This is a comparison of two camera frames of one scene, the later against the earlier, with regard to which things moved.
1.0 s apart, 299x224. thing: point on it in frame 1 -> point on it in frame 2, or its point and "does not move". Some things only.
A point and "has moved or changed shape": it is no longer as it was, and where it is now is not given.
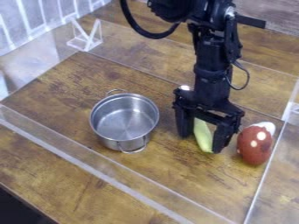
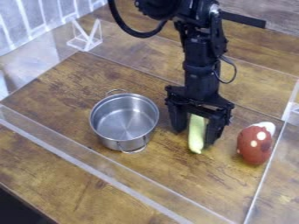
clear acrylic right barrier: x=275 y=200 does not move
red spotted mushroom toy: x=255 y=143 does not move
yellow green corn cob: x=205 y=130 has moved or changed shape
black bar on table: x=250 y=21 does not move
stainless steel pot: x=125 y=117 does not move
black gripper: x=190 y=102 -> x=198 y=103
